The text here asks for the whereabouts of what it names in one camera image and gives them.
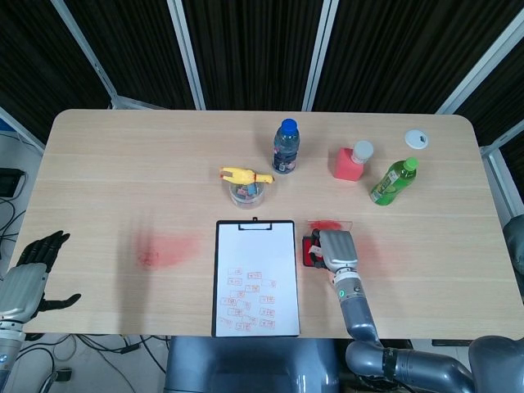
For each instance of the green tea bottle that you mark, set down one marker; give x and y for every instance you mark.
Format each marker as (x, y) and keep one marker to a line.
(393, 182)

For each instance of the yellow rubber chicken toy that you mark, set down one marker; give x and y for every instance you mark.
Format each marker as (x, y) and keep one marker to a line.
(241, 175)

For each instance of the red white stamp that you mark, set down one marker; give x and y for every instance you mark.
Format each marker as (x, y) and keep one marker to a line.
(316, 249)

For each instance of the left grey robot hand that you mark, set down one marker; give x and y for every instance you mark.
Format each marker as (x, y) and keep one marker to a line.
(22, 286)

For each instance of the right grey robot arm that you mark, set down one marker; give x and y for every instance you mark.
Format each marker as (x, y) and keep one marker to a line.
(358, 315)

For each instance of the aluminium partition post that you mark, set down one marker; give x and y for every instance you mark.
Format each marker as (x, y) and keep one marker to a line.
(479, 67)
(88, 57)
(501, 163)
(321, 53)
(188, 57)
(20, 127)

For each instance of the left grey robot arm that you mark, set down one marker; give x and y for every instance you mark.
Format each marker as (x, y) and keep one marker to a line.
(8, 348)

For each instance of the white stamped paper sheet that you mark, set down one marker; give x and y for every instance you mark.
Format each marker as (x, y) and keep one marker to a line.
(256, 254)

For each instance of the grey robot torso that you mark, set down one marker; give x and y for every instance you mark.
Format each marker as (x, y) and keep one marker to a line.
(245, 364)

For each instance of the black box device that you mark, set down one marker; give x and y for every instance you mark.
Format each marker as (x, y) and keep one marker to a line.
(9, 182)

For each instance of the dark grey rounded object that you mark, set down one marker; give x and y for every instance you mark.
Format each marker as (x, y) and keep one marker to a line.
(516, 249)

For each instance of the blue cap water bottle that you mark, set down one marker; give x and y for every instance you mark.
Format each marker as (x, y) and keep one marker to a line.
(285, 151)

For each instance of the clear jar of binder clips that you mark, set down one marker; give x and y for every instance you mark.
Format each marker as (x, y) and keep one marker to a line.
(247, 198)

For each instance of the red bottle white cap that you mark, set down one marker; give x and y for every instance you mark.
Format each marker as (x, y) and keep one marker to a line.
(346, 165)

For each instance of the black clipboard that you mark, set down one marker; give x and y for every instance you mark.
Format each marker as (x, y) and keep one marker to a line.
(213, 286)

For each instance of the red ink pad case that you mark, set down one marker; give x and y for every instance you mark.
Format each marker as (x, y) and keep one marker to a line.
(327, 225)

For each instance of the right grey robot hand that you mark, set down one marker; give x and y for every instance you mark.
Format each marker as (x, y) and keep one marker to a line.
(337, 249)

